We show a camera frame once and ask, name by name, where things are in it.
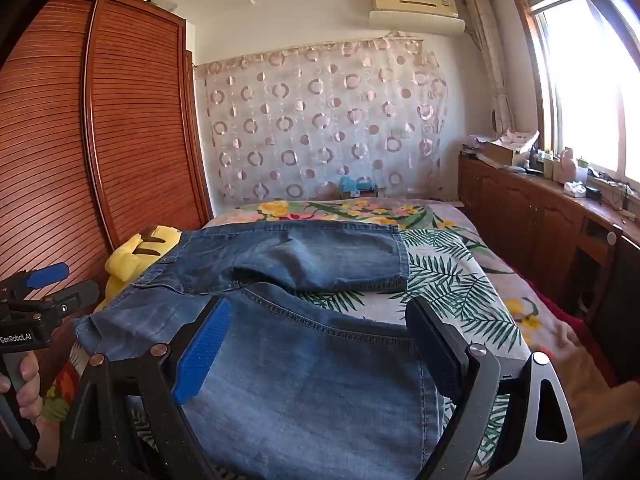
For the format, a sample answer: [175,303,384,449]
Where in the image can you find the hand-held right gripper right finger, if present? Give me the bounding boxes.
[406,297,584,480]

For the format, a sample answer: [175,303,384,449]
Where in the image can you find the wooden slatted wardrobe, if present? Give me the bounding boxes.
[0,0,214,396]

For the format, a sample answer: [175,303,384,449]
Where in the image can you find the dark red cloth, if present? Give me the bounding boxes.
[530,287,593,323]

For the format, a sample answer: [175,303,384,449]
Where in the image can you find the wooden side cabinet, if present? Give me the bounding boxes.
[457,152,640,321]

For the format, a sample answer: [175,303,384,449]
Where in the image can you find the window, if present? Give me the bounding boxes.
[517,0,640,183]

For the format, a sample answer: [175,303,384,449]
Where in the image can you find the floral blanket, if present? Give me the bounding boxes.
[42,199,626,426]

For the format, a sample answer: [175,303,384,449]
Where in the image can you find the circle pattern sheer curtain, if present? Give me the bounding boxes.
[192,35,451,207]

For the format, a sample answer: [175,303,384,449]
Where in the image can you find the white patterned drape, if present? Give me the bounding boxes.
[464,0,516,137]

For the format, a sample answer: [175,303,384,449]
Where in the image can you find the wall air conditioner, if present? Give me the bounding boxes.
[368,0,467,37]

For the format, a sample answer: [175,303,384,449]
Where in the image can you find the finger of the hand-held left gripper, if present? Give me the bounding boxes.
[46,280,100,318]
[0,262,70,306]

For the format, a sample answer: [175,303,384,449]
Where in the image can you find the dark chair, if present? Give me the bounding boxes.
[575,225,640,392]

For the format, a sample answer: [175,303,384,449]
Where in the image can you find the blue toy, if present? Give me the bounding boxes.
[339,176,379,200]

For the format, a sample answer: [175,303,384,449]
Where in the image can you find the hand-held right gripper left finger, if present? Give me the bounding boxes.
[57,296,234,480]

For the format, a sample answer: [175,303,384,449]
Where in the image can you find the blue denim pants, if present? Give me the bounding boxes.
[74,222,453,480]

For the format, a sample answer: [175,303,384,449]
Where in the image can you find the person's left hand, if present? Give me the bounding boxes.
[0,349,44,427]

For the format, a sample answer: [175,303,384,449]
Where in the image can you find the pink white bottle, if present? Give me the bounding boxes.
[559,147,577,182]

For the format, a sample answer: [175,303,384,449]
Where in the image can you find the yellow plush toy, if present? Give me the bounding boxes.
[95,226,182,313]

